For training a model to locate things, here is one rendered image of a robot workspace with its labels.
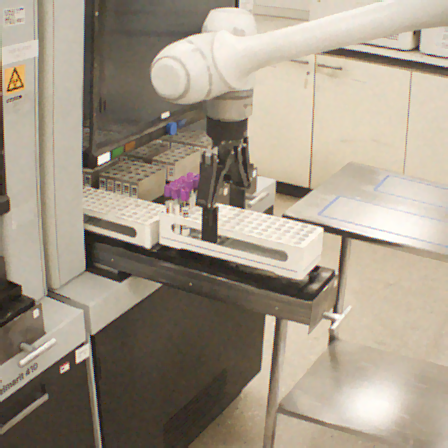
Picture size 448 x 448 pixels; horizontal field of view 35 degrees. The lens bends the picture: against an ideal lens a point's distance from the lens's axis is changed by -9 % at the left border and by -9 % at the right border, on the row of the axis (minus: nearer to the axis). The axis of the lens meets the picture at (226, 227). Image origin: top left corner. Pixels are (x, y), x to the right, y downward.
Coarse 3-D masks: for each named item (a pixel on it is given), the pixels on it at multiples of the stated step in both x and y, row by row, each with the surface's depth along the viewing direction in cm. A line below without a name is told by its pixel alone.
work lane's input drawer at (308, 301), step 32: (96, 256) 156; (128, 256) 152; (160, 256) 149; (192, 256) 151; (192, 288) 146; (224, 288) 143; (256, 288) 140; (288, 288) 137; (320, 288) 139; (288, 320) 138; (320, 320) 141
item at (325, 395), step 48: (336, 192) 181; (384, 192) 183; (432, 192) 185; (384, 240) 158; (432, 240) 158; (336, 336) 223; (336, 384) 200; (384, 384) 199; (432, 384) 199; (384, 432) 179; (432, 432) 179
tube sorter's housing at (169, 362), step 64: (64, 0) 129; (64, 64) 134; (64, 128) 139; (192, 128) 206; (64, 192) 144; (256, 192) 203; (64, 256) 149; (128, 320) 159; (192, 320) 186; (256, 320) 223; (128, 384) 164; (192, 384) 194
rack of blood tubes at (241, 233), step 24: (168, 216) 146; (192, 216) 145; (240, 216) 146; (264, 216) 146; (168, 240) 148; (192, 240) 145; (240, 240) 150; (264, 240) 137; (288, 240) 138; (312, 240) 137; (264, 264) 139; (288, 264) 137; (312, 264) 140
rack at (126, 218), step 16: (96, 192) 164; (96, 208) 155; (112, 208) 157; (128, 208) 156; (144, 208) 157; (160, 208) 156; (96, 224) 162; (112, 224) 162; (128, 224) 151; (144, 224) 149; (128, 240) 152; (144, 240) 150
